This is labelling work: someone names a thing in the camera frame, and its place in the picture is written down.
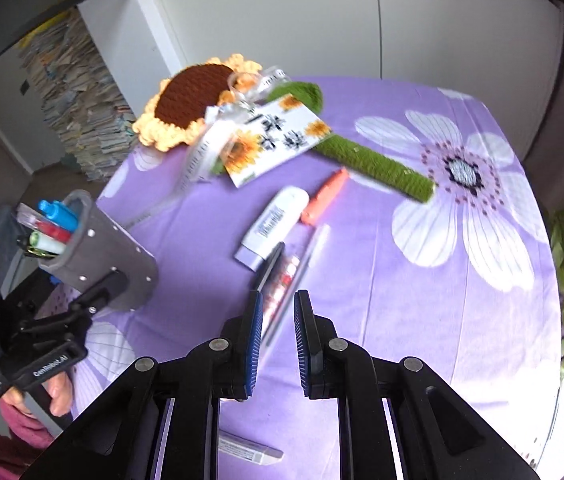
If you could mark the purple floral tablecloth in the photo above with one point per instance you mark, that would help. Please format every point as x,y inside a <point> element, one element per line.
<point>387,310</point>

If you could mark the crochet sunflower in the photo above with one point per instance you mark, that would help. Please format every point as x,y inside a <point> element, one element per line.
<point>186,95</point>

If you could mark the thin black pen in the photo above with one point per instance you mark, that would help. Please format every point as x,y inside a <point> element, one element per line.
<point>271,265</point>

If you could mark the floor pile of books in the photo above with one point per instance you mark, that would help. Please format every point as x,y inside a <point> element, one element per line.
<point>76,100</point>

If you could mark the white ribbon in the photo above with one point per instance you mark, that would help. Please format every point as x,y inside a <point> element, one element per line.
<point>201,160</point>

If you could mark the person's left hand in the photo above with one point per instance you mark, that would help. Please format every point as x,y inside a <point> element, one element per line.
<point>60,395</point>

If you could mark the green pen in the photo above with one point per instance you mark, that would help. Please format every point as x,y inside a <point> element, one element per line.
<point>49,245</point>

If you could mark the clear patterned pen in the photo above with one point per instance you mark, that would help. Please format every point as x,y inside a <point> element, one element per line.
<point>286,279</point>

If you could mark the white correction pen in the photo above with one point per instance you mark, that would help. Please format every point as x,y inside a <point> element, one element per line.
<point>274,225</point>

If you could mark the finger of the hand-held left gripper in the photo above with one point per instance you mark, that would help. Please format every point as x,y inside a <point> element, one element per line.
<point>106,290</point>

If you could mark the grey dotted pen holder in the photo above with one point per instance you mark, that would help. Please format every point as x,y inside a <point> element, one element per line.
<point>111,247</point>

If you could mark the orange pen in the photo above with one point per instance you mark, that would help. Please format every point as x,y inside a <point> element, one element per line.
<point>324,195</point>

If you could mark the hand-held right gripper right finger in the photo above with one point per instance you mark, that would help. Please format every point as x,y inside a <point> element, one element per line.
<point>303,340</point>

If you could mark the blue pen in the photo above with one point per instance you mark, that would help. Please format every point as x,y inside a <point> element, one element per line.
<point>59,212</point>

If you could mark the white eraser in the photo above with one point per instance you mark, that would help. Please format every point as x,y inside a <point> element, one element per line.
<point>249,449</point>

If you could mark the black wall switch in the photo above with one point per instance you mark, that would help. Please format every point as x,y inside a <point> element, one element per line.
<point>24,88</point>

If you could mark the black marker pen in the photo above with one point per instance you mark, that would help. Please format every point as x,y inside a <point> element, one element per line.
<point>26,249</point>

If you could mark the sunflower gift tag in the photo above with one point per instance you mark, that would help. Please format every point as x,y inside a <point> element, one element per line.
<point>272,135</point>

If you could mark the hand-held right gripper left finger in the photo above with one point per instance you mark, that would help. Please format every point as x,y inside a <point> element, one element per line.
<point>253,340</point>

